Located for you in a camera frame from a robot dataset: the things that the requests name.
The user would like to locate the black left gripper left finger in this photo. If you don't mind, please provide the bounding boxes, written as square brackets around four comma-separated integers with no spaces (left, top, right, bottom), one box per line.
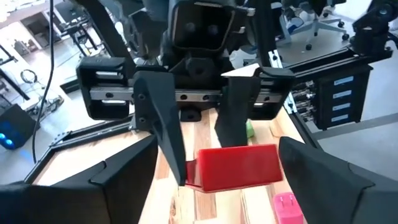
[0,133,159,224]

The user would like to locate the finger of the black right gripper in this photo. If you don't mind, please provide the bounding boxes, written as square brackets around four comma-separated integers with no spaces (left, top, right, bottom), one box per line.
[132,70,188,187]
[213,75,261,148]

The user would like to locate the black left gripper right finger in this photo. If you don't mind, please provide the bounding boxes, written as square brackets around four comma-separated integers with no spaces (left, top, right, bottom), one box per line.
[278,136,398,224]

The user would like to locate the green wall charger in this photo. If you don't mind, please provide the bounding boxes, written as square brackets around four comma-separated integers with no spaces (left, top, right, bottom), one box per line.
[245,119,256,139]

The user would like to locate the red digital clock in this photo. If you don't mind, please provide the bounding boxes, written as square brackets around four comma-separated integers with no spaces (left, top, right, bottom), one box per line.
[185,144,284,194]

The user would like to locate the grey office chair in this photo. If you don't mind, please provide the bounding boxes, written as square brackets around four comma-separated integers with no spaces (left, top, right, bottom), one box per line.
[278,0,351,50]

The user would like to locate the silver aluminium extrusion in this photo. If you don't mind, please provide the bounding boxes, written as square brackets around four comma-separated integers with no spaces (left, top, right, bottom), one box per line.
[267,48,298,114]

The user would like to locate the black control box with labels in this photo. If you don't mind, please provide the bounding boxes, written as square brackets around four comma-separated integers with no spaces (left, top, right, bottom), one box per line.
[294,63,374,131]

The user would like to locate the black computer with blue light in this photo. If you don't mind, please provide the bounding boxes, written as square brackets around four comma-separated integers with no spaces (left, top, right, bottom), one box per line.
[0,103,37,150]

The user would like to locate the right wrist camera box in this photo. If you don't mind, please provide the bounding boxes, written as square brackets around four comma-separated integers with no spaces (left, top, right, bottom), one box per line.
[169,0,237,54]

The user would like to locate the pink wall charger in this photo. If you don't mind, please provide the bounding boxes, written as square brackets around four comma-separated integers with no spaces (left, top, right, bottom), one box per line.
[272,192,305,224]

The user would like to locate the black aluminium table frame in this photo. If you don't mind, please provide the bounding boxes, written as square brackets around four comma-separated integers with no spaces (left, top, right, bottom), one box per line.
[24,0,394,185]

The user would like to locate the hanging black cable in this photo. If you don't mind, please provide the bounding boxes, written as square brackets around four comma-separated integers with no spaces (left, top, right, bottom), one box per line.
[30,0,56,164]

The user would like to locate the black jointed mount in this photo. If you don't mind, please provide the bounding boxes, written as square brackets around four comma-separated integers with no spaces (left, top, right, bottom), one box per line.
[349,0,398,60]

